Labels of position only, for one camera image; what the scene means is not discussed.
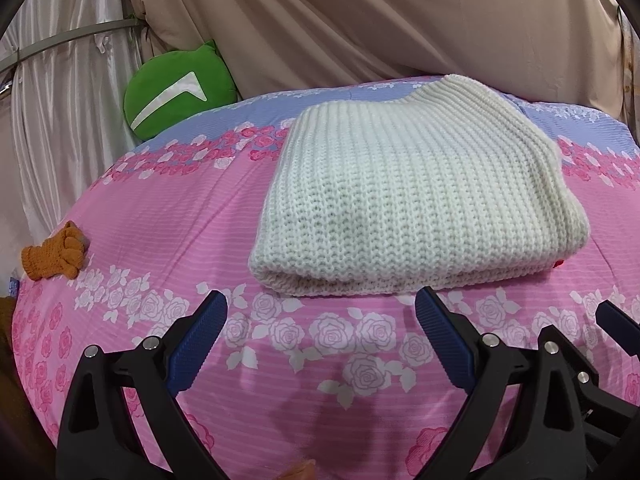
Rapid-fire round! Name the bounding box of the green round cushion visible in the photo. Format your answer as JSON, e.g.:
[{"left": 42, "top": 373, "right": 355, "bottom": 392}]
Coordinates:
[{"left": 122, "top": 41, "right": 238, "bottom": 142}]

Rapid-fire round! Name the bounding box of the left hand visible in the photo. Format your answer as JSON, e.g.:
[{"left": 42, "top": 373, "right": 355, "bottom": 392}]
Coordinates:
[{"left": 276, "top": 460, "right": 317, "bottom": 480}]

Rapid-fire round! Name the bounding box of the silver satin curtain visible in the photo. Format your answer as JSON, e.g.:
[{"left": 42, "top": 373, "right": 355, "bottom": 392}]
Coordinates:
[{"left": 1, "top": 0, "right": 141, "bottom": 282}]

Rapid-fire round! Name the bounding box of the grey curtain tieback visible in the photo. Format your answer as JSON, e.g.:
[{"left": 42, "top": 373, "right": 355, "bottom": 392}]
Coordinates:
[{"left": 0, "top": 18, "right": 144, "bottom": 72}]

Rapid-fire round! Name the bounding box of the pink floral bed quilt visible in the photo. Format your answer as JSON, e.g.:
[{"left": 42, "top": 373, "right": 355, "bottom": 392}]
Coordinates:
[{"left": 12, "top": 80, "right": 639, "bottom": 479}]

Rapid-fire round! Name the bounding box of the beige curtain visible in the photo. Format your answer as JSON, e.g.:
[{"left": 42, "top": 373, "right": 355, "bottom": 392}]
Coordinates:
[{"left": 130, "top": 0, "right": 624, "bottom": 117}]

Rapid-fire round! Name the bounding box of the white red black knit sweater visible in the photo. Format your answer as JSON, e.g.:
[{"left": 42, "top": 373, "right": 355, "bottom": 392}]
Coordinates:
[{"left": 248, "top": 75, "right": 590, "bottom": 296}]

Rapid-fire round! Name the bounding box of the orange knit glove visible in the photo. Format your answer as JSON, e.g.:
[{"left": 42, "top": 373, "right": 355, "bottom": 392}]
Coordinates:
[{"left": 21, "top": 221, "right": 89, "bottom": 282}]

